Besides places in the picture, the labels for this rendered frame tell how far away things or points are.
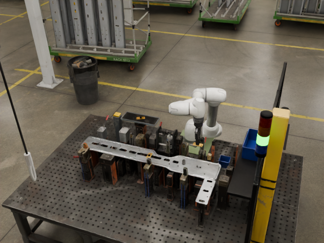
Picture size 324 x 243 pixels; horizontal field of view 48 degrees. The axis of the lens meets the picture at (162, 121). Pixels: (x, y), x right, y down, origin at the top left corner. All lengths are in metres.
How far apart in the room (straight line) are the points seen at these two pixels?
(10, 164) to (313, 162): 4.02
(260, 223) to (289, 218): 0.65
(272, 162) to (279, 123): 0.30
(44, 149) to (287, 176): 3.32
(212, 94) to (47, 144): 2.89
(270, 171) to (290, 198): 1.15
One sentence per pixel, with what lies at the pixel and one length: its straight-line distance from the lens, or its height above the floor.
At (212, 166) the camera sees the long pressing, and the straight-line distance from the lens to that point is 3.32.
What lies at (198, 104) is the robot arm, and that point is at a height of 1.68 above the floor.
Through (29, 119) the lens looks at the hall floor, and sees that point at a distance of 6.19.
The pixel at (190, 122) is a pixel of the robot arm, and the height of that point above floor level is 0.98.
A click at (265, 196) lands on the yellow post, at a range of 2.61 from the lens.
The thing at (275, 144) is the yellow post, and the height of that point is 1.80.
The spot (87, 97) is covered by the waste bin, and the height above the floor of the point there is 0.16.
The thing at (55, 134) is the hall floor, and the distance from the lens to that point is 5.68.
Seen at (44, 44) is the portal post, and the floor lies 0.79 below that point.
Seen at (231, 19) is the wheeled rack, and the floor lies 0.28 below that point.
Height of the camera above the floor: 3.17
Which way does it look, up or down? 34 degrees down
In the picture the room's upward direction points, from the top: 2 degrees counter-clockwise
